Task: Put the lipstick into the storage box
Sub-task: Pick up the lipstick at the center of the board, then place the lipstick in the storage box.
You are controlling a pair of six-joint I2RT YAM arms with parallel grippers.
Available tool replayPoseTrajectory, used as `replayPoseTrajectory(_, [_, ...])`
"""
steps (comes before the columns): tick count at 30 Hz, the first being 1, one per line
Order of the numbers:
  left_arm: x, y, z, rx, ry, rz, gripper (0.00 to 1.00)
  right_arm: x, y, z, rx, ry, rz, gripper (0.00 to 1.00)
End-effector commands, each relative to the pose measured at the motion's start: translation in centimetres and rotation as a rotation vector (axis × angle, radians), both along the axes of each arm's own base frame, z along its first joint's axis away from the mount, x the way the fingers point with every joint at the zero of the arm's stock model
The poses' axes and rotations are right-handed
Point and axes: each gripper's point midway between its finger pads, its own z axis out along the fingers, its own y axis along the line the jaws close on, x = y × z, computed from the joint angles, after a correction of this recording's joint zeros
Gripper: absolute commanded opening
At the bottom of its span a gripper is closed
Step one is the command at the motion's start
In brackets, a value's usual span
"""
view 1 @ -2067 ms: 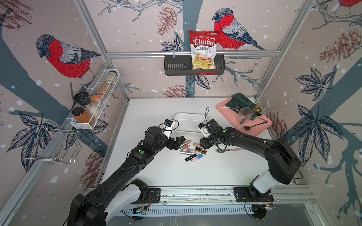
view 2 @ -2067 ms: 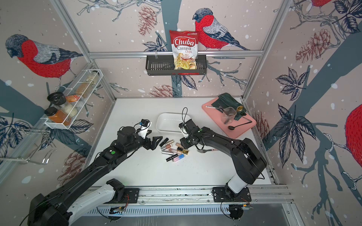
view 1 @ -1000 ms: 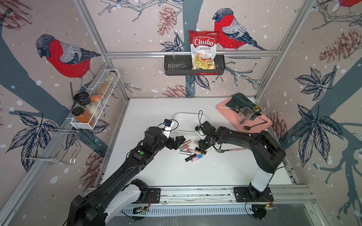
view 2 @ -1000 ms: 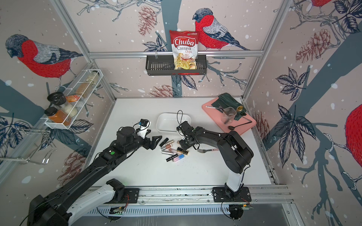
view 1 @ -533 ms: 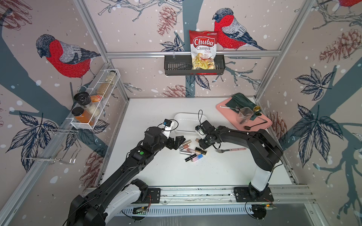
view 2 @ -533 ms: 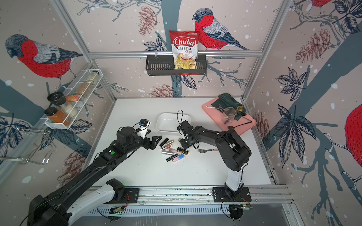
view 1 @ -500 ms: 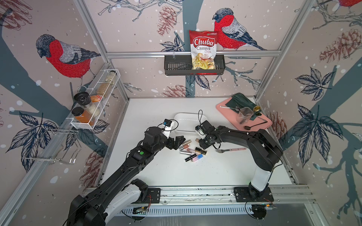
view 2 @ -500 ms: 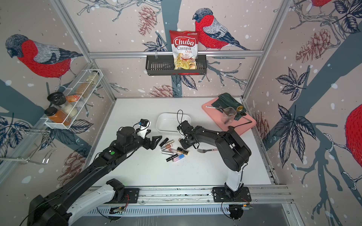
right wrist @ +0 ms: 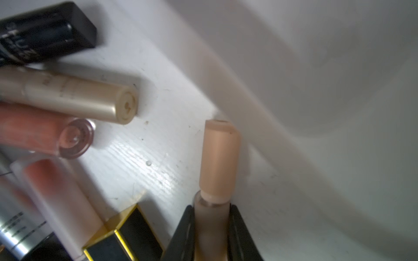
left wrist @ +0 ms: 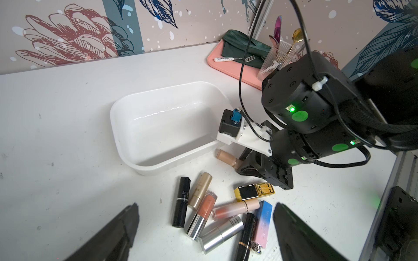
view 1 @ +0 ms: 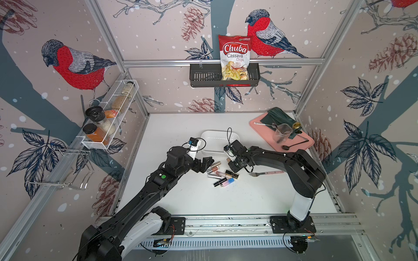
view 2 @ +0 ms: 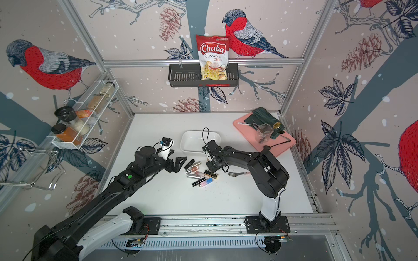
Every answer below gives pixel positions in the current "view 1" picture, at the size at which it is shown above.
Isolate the gold black lipstick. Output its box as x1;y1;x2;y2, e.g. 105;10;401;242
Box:
225;170;239;179

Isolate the pink blue lipstick tube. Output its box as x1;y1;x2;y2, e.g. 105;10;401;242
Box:
221;178;235;187

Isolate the white plastic storage box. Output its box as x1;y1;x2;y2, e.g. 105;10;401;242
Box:
200;130;240;156

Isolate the black gold-band lipstick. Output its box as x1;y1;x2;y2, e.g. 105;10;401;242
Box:
213;177;228;187

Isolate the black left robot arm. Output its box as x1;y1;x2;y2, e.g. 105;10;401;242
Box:
74;146;214;261

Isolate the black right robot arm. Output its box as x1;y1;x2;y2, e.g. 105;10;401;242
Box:
223;140;326;229

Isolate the silver lipstick tube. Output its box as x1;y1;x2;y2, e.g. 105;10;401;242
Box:
207;174;223;179

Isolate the tan cap lip gloss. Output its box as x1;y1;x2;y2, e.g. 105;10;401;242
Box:
210;161;221;168

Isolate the black spoon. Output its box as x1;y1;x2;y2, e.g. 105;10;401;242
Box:
282;140;309;151

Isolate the clear plastic cup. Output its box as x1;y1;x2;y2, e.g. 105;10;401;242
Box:
273;124;292;144

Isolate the dark green folded cloth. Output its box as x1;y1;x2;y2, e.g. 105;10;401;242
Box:
260;107;302;139

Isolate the gold spoon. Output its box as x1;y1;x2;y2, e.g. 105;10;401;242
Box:
292;122;302;134

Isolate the pink rectangular tray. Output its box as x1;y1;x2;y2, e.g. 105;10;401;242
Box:
249;113;314;153

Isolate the red cassava chips bag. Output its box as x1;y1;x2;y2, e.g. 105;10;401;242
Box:
218;35;252;80

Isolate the orange spice jar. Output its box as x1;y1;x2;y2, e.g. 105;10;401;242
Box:
82;124;108;145

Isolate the black lid spice jar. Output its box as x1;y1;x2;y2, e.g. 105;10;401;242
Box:
85;106;116;135

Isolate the fork with pink handle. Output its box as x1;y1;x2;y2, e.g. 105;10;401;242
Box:
249;170;285;177

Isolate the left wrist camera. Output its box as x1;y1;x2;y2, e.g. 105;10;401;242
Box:
187;138;200;160

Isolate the white handle utensil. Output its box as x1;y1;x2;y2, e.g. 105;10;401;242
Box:
253;122;276;128

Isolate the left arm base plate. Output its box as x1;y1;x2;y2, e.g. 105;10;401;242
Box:
163;216;186;236

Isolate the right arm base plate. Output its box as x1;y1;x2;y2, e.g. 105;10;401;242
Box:
269;213;317;234

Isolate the black wall basket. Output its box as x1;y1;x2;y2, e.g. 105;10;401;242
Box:
189;62;261;88

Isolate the white wire spice rack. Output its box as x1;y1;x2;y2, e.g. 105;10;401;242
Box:
82;79;138;151

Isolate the metal wire hook rack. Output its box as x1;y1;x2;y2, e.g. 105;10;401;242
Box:
25;149;95;190

